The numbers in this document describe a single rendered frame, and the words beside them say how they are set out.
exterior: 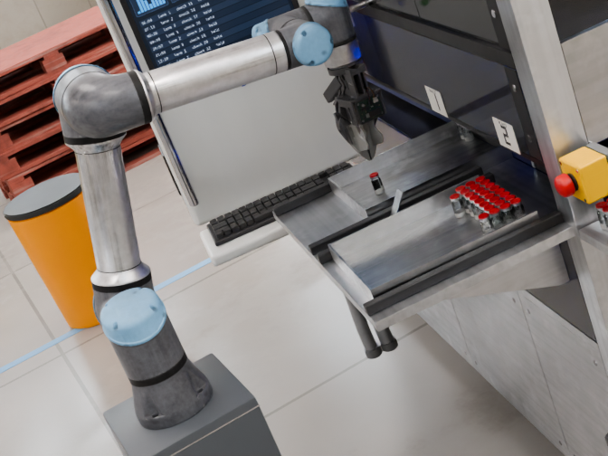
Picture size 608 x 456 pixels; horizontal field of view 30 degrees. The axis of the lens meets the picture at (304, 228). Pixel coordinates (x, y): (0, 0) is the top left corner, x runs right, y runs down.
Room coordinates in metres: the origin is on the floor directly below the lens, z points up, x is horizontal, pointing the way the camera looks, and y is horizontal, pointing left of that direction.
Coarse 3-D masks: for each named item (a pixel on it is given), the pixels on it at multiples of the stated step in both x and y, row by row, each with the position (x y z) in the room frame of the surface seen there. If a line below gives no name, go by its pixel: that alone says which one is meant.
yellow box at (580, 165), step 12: (588, 144) 1.79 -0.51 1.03; (564, 156) 1.78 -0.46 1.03; (576, 156) 1.76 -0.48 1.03; (588, 156) 1.74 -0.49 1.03; (600, 156) 1.72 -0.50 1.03; (564, 168) 1.77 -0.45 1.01; (576, 168) 1.72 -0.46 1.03; (588, 168) 1.71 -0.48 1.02; (600, 168) 1.72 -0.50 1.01; (576, 180) 1.73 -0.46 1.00; (588, 180) 1.71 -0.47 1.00; (600, 180) 1.72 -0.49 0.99; (576, 192) 1.74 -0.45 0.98; (588, 192) 1.71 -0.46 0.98; (600, 192) 1.71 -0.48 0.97
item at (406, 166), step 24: (408, 144) 2.45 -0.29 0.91; (432, 144) 2.45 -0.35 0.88; (456, 144) 2.40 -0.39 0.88; (480, 144) 2.35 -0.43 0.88; (360, 168) 2.43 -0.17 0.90; (384, 168) 2.43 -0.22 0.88; (408, 168) 2.37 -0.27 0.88; (432, 168) 2.32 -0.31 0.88; (456, 168) 2.19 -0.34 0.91; (336, 192) 2.38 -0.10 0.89; (360, 192) 2.35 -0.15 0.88; (408, 192) 2.18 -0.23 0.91
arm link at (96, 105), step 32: (288, 32) 2.00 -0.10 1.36; (320, 32) 1.97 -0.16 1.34; (192, 64) 1.96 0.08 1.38; (224, 64) 1.96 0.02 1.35; (256, 64) 1.97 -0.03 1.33; (288, 64) 1.98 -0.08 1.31; (64, 96) 1.98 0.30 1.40; (96, 96) 1.92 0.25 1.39; (128, 96) 1.91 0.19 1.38; (160, 96) 1.93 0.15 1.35; (192, 96) 1.95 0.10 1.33; (96, 128) 1.93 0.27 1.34; (128, 128) 1.93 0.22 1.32
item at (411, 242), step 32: (448, 192) 2.10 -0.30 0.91; (384, 224) 2.08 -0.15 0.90; (416, 224) 2.07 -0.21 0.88; (448, 224) 2.01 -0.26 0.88; (512, 224) 1.85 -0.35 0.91; (352, 256) 2.04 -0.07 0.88; (384, 256) 1.99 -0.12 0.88; (416, 256) 1.93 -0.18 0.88; (448, 256) 1.83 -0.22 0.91; (384, 288) 1.81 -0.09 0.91
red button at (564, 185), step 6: (564, 174) 1.74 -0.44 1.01; (558, 180) 1.74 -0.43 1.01; (564, 180) 1.73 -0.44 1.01; (570, 180) 1.73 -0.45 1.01; (558, 186) 1.74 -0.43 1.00; (564, 186) 1.73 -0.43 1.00; (570, 186) 1.72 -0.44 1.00; (558, 192) 1.74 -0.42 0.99; (564, 192) 1.73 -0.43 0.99; (570, 192) 1.72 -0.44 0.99
